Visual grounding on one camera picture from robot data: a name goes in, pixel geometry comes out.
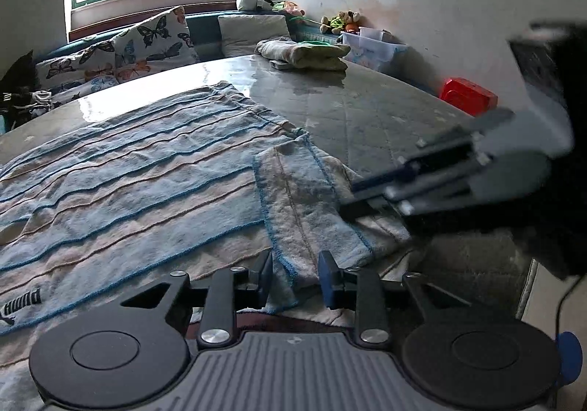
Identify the folded beige towel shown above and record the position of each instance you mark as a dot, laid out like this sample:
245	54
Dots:
312	54

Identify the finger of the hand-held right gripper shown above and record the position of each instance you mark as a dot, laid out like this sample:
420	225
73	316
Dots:
390	178
367	209

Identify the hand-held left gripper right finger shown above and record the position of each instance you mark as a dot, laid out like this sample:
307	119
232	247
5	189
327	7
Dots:
326	277

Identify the teal padded bench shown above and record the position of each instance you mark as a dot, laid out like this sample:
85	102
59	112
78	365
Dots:
206	33

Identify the small grey remote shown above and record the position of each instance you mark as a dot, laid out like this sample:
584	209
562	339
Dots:
278	65

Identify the clear plastic storage box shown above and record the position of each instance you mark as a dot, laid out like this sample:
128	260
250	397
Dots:
373	51

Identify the brown plush toys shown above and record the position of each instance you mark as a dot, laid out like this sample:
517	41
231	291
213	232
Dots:
341	21

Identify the butterfly print pillow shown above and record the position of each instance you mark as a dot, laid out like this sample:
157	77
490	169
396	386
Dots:
137	46

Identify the white and black plush dog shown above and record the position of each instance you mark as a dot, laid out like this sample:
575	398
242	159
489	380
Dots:
252	1

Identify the green and pink plush toy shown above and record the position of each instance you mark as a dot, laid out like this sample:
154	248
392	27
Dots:
289	7

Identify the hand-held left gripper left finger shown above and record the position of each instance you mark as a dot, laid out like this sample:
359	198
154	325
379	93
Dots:
263	274

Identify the red plastic box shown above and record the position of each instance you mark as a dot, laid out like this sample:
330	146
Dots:
467	94

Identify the grey plain pillow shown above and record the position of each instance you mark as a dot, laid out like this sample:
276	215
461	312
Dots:
252	33

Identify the blue striped towel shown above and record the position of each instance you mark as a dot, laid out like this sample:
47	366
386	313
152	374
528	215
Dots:
151	182

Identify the black clothing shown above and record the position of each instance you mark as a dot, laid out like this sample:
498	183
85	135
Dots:
18	90

